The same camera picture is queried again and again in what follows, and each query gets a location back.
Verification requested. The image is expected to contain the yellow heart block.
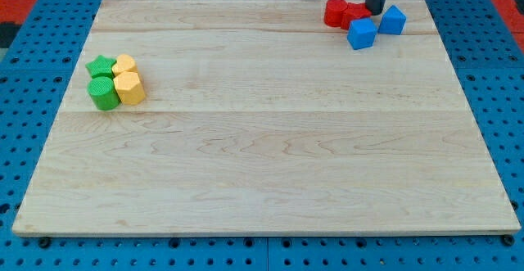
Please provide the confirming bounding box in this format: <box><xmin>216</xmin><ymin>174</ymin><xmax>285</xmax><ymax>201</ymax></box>
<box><xmin>111</xmin><ymin>54</ymin><xmax>139</xmax><ymax>77</ymax></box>

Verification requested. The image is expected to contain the blue triangular block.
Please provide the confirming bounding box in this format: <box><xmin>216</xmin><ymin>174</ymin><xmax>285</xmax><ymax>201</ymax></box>
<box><xmin>378</xmin><ymin>5</ymin><xmax>407</xmax><ymax>35</ymax></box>

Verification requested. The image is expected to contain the green cylinder block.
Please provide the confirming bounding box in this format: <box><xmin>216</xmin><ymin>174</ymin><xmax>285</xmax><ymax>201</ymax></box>
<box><xmin>87</xmin><ymin>76</ymin><xmax>120</xmax><ymax>111</ymax></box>

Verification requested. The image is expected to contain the yellow hexagon block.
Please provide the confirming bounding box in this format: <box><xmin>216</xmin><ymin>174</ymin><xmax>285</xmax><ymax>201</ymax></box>
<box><xmin>113</xmin><ymin>71</ymin><xmax>146</xmax><ymax>105</ymax></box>

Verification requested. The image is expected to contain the blue perforated metal base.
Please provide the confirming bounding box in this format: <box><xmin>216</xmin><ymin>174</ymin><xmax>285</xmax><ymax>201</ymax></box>
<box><xmin>1</xmin><ymin>0</ymin><xmax>523</xmax><ymax>270</ymax></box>

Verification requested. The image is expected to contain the light wooden board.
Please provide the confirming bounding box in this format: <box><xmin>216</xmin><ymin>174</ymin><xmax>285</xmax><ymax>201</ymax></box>
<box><xmin>12</xmin><ymin>0</ymin><xmax>521</xmax><ymax>237</ymax></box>

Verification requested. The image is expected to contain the green star block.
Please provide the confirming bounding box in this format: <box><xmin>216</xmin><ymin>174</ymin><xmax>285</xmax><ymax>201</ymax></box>
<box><xmin>85</xmin><ymin>55</ymin><xmax>116</xmax><ymax>79</ymax></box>

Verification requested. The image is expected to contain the red cylinder block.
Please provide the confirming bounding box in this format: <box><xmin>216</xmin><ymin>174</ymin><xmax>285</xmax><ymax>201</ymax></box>
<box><xmin>323</xmin><ymin>0</ymin><xmax>348</xmax><ymax>27</ymax></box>

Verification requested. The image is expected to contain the red star block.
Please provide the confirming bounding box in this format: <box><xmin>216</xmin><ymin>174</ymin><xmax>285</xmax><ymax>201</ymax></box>
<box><xmin>341</xmin><ymin>2</ymin><xmax>371</xmax><ymax>29</ymax></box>

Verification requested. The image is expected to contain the blue cube block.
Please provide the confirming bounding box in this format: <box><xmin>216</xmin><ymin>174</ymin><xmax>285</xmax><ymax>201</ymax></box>
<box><xmin>347</xmin><ymin>18</ymin><xmax>377</xmax><ymax>50</ymax></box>

